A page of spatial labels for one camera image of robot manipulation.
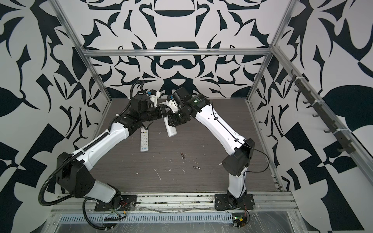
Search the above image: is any white remote control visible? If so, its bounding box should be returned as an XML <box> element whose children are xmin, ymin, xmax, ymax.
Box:
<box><xmin>140</xmin><ymin>127</ymin><xmax>149</xmax><ymax>152</ymax></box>

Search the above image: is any small circuit board with wires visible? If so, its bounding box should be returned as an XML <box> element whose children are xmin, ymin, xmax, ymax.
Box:
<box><xmin>232</xmin><ymin>211</ymin><xmax>251</xmax><ymax>228</ymax></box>

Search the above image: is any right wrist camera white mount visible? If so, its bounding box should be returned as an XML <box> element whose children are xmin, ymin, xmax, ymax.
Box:
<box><xmin>166</xmin><ymin>99</ymin><xmax>179</xmax><ymax>113</ymax></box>

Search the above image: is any white remote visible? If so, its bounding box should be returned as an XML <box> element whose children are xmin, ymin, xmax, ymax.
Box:
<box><xmin>163</xmin><ymin>116</ymin><xmax>177</xmax><ymax>137</ymax></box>

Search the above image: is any aluminium frame crossbar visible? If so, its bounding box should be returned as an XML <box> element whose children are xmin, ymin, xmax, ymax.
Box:
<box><xmin>83</xmin><ymin>48</ymin><xmax>270</xmax><ymax>57</ymax></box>

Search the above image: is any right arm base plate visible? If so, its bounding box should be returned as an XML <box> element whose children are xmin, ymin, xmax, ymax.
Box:
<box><xmin>214</xmin><ymin>193</ymin><xmax>255</xmax><ymax>211</ymax></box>

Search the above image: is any black corrugated cable conduit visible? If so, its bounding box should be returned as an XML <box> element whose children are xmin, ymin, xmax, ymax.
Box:
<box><xmin>37</xmin><ymin>80</ymin><xmax>146</xmax><ymax>231</ymax></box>

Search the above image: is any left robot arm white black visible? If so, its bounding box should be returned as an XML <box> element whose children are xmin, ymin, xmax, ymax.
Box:
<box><xmin>51</xmin><ymin>92</ymin><xmax>178</xmax><ymax>206</ymax></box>

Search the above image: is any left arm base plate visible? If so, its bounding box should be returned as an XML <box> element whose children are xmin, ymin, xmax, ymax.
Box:
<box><xmin>94</xmin><ymin>195</ymin><xmax>137</xmax><ymax>212</ymax></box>

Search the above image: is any white slotted cable duct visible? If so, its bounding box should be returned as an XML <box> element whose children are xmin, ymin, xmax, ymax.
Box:
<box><xmin>58</xmin><ymin>212</ymin><xmax>235</xmax><ymax>224</ymax></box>

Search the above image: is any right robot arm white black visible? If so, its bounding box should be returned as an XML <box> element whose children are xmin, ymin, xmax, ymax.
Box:
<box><xmin>164</xmin><ymin>87</ymin><xmax>255</xmax><ymax>207</ymax></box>

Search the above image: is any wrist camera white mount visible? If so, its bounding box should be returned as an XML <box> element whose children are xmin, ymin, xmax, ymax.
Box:
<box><xmin>147</xmin><ymin>89</ymin><xmax>161</xmax><ymax>107</ymax></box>
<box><xmin>166</xmin><ymin>99</ymin><xmax>179</xmax><ymax>113</ymax></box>

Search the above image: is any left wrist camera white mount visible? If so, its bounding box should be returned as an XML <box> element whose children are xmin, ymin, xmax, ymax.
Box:
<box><xmin>147</xmin><ymin>89</ymin><xmax>161</xmax><ymax>107</ymax></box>

